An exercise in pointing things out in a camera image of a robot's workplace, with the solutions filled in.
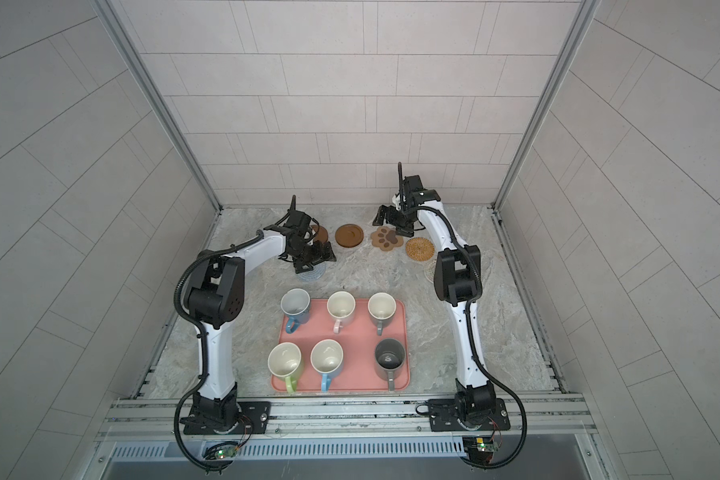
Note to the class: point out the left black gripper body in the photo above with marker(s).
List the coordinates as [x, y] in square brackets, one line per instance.
[306, 253]

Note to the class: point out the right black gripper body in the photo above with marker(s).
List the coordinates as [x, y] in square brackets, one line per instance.
[405, 218]

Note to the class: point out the brown wooden coaster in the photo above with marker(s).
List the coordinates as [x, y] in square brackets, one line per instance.
[349, 235]
[320, 234]

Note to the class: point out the cork paw print coaster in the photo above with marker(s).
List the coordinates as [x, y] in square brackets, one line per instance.
[386, 239]

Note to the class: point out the rattan woven round coaster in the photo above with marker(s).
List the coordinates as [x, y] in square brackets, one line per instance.
[419, 249]

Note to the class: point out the grey woven round coaster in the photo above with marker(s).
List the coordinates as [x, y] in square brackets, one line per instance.
[314, 274]

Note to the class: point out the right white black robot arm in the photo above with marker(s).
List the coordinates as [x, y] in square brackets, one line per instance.
[458, 283]

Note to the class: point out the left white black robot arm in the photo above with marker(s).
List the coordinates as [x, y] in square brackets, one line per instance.
[210, 295]

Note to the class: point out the blue floral mug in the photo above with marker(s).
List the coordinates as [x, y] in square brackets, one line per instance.
[295, 305]

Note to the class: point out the pink rectangular tray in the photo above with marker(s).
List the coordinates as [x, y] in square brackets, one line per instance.
[358, 341]

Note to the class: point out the dark grey mug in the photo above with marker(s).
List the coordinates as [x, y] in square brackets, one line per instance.
[390, 355]

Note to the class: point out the left circuit board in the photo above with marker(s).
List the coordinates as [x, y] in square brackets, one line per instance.
[224, 451]

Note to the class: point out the circuit board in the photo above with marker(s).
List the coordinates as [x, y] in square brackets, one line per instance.
[480, 450]
[224, 451]

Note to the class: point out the right circuit board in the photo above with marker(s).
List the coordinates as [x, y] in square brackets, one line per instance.
[480, 450]

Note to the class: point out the white mug pink handle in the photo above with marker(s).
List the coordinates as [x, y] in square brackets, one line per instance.
[341, 307]

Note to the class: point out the white mug grey handle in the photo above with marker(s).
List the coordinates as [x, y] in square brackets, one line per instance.
[382, 308]

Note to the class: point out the white mug blue handle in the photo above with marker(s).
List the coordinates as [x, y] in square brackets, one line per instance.
[327, 359]

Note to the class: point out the white mug green handle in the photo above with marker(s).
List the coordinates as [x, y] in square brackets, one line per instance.
[285, 362]

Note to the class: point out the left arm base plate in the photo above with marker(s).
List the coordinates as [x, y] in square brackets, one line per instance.
[245, 417]

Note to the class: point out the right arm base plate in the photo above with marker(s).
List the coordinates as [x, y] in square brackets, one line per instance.
[445, 415]

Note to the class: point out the aluminium mounting rail frame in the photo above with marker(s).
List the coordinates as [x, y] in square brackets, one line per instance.
[376, 435]

